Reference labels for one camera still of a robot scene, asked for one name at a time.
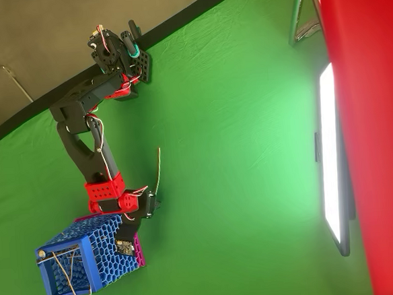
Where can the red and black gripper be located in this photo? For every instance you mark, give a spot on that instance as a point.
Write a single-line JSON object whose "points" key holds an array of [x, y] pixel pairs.
{"points": [[133, 223]]}

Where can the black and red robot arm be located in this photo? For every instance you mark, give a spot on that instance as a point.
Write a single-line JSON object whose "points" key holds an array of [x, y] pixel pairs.
{"points": [[89, 151]]}

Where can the blue and pink mesh basket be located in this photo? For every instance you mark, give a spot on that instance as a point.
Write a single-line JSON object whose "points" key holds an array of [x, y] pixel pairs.
{"points": [[103, 258]]}

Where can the green cloth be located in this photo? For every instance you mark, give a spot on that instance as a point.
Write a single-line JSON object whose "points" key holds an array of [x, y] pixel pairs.
{"points": [[224, 152]]}

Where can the black cloth border strip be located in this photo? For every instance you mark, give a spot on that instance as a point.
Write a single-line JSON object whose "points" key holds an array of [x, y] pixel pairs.
{"points": [[28, 110]]}

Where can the black and teal clamp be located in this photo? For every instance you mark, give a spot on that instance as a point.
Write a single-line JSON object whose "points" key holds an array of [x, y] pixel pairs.
{"points": [[131, 44]]}

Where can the white led light panel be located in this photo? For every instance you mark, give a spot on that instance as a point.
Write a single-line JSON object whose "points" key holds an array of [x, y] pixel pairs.
{"points": [[330, 151]]}

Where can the thin grey metal rod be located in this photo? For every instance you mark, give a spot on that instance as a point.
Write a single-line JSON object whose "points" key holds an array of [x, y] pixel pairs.
{"points": [[16, 82]]}

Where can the large red panel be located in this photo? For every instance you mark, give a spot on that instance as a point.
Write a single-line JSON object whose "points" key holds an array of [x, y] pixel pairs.
{"points": [[377, 124]]}

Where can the small camera on black bracket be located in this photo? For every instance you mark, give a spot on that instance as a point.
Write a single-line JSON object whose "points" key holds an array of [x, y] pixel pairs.
{"points": [[125, 245]]}

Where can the chrome stand frame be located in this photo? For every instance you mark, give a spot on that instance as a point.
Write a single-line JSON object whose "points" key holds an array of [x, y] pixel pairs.
{"points": [[296, 12]]}

